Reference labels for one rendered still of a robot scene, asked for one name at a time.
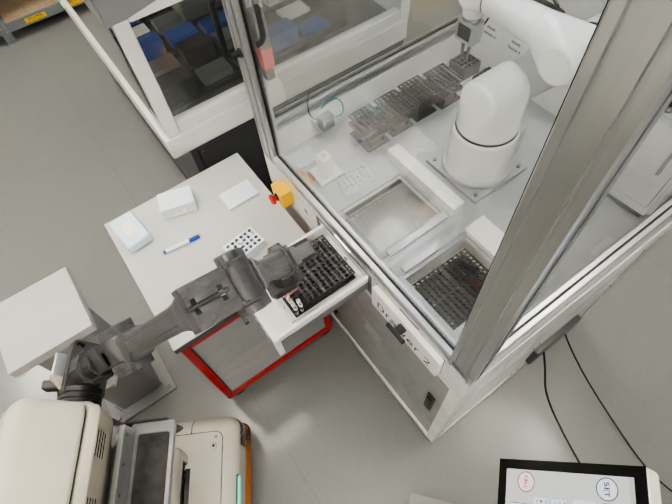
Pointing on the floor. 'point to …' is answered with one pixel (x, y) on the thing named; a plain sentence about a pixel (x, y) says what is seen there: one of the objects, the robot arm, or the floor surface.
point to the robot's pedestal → (50, 301)
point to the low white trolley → (242, 349)
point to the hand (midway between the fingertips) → (286, 293)
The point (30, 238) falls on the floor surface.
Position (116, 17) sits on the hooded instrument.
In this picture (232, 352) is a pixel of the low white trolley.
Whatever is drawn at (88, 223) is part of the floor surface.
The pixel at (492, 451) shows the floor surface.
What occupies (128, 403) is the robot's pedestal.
